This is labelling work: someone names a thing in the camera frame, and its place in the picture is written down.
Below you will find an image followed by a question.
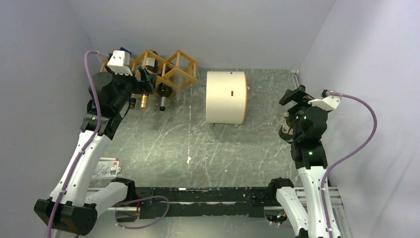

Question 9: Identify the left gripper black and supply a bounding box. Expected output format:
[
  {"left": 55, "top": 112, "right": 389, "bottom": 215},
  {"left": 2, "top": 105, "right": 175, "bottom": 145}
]
[{"left": 105, "top": 63, "right": 157, "bottom": 111}]

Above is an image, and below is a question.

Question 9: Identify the dark green labelled wine bottle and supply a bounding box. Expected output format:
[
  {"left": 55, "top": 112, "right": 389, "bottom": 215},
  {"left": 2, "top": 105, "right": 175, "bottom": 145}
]
[{"left": 278, "top": 112, "right": 297, "bottom": 143}]

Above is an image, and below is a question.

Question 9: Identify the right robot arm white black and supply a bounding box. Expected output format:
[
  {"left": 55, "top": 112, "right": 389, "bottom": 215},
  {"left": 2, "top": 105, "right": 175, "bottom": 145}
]
[{"left": 267, "top": 85, "right": 342, "bottom": 238}]

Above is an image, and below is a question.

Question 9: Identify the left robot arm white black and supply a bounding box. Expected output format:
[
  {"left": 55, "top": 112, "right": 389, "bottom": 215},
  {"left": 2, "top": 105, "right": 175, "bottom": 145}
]
[{"left": 34, "top": 66, "right": 158, "bottom": 237}]

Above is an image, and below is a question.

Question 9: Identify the dark bottle gold foil neck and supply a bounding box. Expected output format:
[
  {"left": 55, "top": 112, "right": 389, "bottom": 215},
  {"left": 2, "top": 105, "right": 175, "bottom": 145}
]
[{"left": 140, "top": 55, "right": 158, "bottom": 110}]

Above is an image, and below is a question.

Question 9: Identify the dark green bottle silver cap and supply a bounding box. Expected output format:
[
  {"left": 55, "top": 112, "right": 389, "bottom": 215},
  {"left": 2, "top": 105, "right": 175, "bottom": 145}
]
[{"left": 157, "top": 83, "right": 173, "bottom": 112}]

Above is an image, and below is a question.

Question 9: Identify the wooden hexagonal wine rack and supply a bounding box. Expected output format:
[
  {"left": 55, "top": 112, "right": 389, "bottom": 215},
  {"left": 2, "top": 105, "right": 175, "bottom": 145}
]
[{"left": 100, "top": 49, "right": 198, "bottom": 97}]

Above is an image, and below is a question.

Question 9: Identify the blue glass bottle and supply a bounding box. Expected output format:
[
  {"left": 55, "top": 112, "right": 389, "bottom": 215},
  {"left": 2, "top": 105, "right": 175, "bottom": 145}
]
[{"left": 119, "top": 47, "right": 132, "bottom": 56}]

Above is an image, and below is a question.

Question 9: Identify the cream cylindrical drum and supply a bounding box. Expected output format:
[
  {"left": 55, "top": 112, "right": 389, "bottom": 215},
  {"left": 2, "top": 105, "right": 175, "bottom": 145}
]
[{"left": 206, "top": 71, "right": 248, "bottom": 125}]

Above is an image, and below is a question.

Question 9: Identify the white paper card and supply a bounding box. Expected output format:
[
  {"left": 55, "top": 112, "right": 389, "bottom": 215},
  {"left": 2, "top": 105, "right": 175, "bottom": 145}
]
[{"left": 92, "top": 157, "right": 121, "bottom": 180}]

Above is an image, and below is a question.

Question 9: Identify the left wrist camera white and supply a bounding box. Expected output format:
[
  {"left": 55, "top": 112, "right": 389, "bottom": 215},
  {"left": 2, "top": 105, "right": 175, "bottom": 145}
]
[{"left": 106, "top": 50, "right": 133, "bottom": 76}]

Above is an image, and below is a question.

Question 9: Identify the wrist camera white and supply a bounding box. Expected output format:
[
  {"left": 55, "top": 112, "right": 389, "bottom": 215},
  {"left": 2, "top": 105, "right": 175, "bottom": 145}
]
[
  {"left": 308, "top": 89, "right": 343, "bottom": 112},
  {"left": 106, "top": 50, "right": 133, "bottom": 76}
]

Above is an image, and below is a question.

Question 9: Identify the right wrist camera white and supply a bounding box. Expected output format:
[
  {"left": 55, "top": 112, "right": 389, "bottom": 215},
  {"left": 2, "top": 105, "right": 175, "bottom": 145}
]
[{"left": 308, "top": 89, "right": 343, "bottom": 112}]

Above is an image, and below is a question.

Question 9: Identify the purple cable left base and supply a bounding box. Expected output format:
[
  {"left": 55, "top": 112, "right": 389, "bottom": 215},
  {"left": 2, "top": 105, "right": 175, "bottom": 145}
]
[{"left": 114, "top": 195, "right": 170, "bottom": 230}]

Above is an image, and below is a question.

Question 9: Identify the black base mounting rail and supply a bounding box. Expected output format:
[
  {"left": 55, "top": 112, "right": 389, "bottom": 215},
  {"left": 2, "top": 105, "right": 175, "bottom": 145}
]
[{"left": 116, "top": 185, "right": 281, "bottom": 219}]

